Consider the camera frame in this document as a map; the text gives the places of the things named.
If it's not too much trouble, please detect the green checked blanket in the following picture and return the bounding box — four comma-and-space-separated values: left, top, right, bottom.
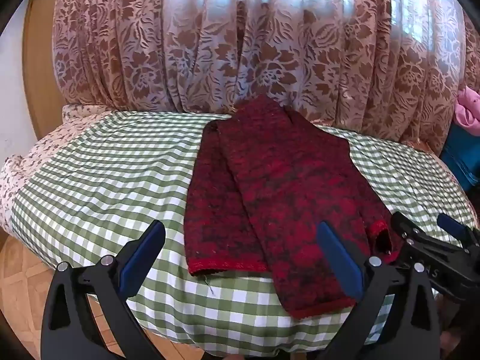
10, 110, 479, 349

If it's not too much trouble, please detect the white floral bed sheet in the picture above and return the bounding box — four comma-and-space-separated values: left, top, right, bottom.
0, 104, 113, 233

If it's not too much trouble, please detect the teal cloth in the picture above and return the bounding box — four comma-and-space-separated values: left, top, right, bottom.
440, 122, 480, 192

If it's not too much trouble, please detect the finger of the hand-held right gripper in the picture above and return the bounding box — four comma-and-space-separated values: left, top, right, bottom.
390, 212, 428, 251
437, 213, 480, 250

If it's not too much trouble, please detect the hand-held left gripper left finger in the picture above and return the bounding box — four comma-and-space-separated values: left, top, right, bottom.
40, 220, 167, 360

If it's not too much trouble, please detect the red knit sweater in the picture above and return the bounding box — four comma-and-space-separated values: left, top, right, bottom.
186, 94, 404, 320

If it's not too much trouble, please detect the brown floral curtain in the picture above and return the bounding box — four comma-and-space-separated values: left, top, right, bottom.
52, 0, 467, 154

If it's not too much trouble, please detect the pink cloth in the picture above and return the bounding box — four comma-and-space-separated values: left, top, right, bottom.
452, 86, 480, 128

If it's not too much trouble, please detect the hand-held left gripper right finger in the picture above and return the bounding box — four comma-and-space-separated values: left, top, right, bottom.
316, 221, 440, 360

